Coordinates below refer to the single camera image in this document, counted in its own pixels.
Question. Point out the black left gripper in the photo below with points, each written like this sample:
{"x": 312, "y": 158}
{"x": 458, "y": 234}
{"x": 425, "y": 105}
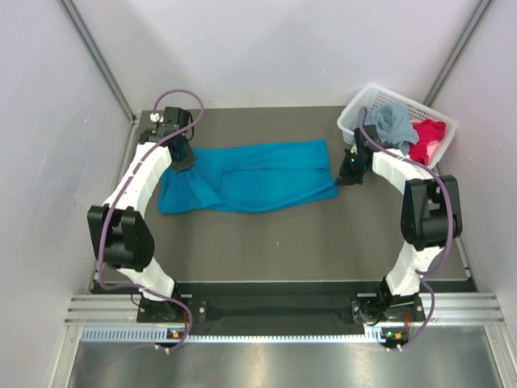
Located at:
{"x": 187, "y": 163}

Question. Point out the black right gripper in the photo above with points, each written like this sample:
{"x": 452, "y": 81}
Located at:
{"x": 345, "y": 177}

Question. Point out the bright blue t shirt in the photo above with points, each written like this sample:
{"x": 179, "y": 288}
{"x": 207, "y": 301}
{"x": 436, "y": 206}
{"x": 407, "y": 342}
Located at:
{"x": 250, "y": 179}

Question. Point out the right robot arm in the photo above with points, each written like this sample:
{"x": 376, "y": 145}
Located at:
{"x": 430, "y": 218}

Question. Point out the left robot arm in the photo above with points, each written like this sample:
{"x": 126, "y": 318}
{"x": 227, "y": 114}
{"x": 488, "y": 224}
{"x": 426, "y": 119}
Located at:
{"x": 120, "y": 237}

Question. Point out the grey-blue t shirt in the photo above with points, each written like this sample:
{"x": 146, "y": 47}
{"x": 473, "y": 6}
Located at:
{"x": 393, "y": 125}

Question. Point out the white plastic laundry basket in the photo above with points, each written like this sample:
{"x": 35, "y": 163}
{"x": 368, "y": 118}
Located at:
{"x": 373, "y": 96}

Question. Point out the pink garment in basket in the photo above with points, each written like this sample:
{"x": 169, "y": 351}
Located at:
{"x": 431, "y": 149}

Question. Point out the red t shirt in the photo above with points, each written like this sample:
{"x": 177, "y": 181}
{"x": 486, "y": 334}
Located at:
{"x": 427, "y": 130}

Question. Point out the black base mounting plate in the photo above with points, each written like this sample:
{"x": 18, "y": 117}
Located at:
{"x": 285, "y": 308}

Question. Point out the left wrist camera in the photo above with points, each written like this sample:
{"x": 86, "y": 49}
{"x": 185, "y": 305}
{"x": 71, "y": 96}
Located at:
{"x": 155, "y": 117}

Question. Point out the aluminium frame rail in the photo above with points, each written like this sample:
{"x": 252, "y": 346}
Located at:
{"x": 451, "y": 309}

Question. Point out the left corner aluminium post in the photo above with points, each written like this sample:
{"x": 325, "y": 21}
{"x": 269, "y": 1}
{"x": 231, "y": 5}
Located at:
{"x": 78, "y": 23}

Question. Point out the corner aluminium post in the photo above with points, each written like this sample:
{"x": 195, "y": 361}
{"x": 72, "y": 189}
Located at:
{"x": 466, "y": 35}
{"x": 78, "y": 23}

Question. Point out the grey slotted cable duct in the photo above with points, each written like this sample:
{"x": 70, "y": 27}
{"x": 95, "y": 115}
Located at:
{"x": 166, "y": 335}

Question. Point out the right corner aluminium post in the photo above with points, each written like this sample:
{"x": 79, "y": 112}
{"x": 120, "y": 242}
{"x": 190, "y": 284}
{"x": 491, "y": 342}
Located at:
{"x": 466, "y": 35}

